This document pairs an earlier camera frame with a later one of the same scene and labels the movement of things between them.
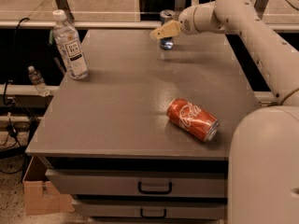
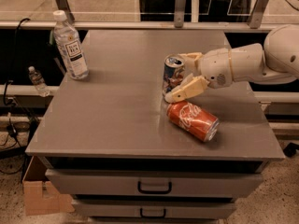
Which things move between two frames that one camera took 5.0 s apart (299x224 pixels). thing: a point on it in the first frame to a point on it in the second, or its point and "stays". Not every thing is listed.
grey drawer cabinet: (107, 143) stays
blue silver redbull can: (166, 16) to (174, 66)
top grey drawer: (89, 182) stays
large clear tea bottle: (70, 46) stays
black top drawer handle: (155, 192) stays
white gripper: (186, 23) to (215, 66)
